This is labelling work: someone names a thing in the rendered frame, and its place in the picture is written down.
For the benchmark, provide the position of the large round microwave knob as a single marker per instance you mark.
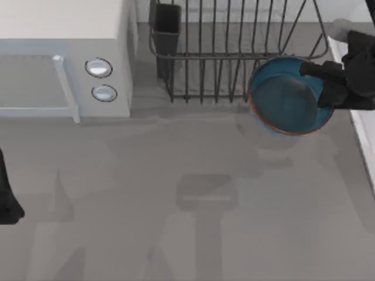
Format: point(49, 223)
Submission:
point(98, 68)

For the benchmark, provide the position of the pale microwave oven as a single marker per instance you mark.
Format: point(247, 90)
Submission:
point(58, 23)

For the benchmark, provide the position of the blue bowl with orange rim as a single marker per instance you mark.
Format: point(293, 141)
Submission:
point(281, 105)

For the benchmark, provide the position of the black cutlery holder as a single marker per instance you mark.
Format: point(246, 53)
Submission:
point(165, 32)

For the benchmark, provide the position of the pale grey rounded box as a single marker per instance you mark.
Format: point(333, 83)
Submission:
point(341, 29)

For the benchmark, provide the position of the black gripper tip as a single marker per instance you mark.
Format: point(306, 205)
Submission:
point(7, 199)

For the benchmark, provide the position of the glass microwave door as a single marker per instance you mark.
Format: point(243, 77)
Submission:
point(26, 82)

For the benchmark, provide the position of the small round microwave knob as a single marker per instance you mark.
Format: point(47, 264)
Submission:
point(104, 93)

